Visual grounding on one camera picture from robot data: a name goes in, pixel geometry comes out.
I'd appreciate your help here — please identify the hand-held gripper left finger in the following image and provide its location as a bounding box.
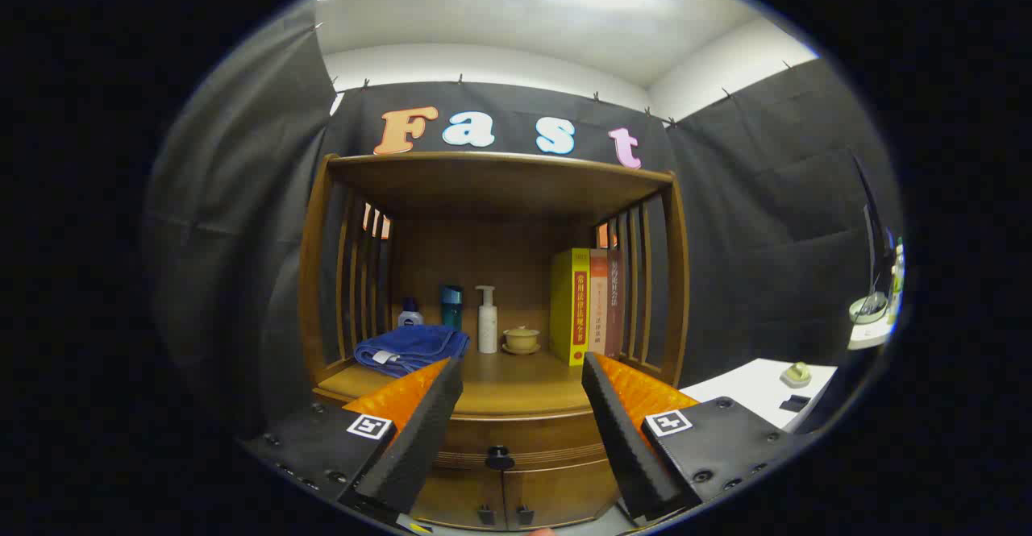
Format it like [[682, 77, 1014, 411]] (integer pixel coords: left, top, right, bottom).
[[242, 356, 464, 530]]

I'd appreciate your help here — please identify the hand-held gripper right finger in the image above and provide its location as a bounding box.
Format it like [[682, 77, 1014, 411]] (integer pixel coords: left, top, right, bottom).
[[580, 351, 811, 525]]

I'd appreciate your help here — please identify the wooden drawer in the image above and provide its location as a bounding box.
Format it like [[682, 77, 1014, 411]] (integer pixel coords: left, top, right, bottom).
[[431, 409, 626, 472]]

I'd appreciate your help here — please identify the wooden countertop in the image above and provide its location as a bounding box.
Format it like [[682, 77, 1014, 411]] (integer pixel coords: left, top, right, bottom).
[[314, 347, 682, 422]]

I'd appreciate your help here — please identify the white side cabinet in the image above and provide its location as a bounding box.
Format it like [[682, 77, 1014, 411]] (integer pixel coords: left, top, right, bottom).
[[681, 357, 839, 432]]

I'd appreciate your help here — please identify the wooden cabinet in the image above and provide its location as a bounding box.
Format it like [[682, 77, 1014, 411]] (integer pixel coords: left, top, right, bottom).
[[298, 152, 690, 530]]

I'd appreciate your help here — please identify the blue folded towel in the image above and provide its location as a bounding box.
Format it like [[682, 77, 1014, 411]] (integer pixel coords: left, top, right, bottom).
[[353, 324, 471, 379]]

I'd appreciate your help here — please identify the white pump bottle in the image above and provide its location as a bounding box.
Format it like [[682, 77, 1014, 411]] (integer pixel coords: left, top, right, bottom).
[[475, 285, 499, 355]]

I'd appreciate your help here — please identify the beige lidded teacup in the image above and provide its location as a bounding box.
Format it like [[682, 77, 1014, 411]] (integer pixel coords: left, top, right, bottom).
[[501, 326, 542, 355]]

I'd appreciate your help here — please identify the teal bottle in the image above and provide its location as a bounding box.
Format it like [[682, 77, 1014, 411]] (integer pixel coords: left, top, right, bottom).
[[440, 284, 464, 332]]

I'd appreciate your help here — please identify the brown book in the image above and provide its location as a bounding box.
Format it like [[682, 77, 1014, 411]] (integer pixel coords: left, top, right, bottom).
[[606, 249, 626, 359]]

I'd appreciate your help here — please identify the orange book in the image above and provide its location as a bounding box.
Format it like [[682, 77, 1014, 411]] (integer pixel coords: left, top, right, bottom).
[[589, 248, 611, 358]]

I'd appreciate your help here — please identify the yellow book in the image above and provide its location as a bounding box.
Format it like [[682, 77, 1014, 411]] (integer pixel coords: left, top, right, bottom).
[[550, 247, 592, 367]]

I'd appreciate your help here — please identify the black backdrop cloth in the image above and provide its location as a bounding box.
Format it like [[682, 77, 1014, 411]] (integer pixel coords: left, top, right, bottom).
[[145, 12, 904, 440]]

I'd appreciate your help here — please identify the green-rimmed bowl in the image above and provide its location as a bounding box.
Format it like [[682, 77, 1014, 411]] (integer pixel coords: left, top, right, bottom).
[[849, 293, 889, 325]]

